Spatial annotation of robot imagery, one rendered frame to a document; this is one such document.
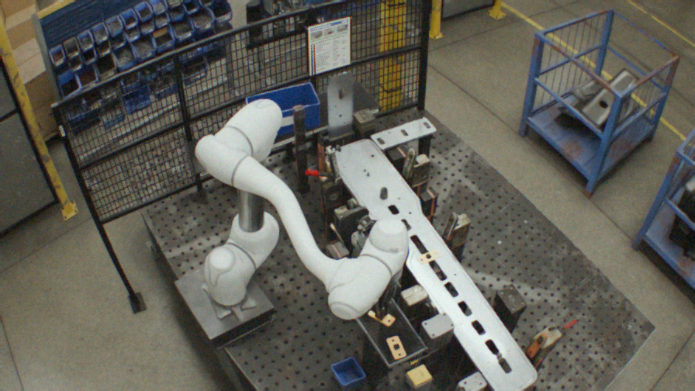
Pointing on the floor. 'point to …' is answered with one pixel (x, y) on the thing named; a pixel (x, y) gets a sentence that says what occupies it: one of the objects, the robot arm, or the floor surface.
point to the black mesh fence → (232, 102)
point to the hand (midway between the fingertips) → (382, 309)
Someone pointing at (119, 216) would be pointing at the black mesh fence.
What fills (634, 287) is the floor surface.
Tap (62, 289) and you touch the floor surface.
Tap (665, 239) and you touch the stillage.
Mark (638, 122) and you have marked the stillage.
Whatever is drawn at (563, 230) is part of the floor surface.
